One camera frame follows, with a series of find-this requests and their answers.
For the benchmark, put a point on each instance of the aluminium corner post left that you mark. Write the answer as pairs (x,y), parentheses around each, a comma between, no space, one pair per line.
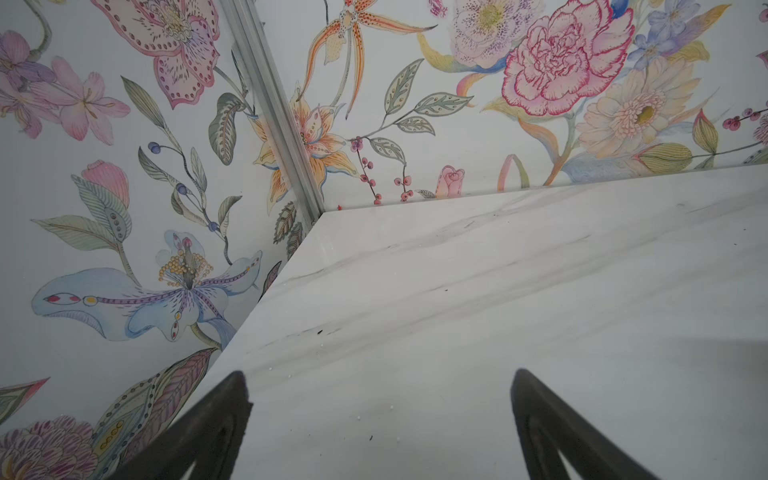
(251,41)

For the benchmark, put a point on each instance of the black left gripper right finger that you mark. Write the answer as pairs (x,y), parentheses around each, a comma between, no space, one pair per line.
(553,435)

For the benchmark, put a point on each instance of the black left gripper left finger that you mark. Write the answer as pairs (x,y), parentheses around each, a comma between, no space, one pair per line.
(204,443)

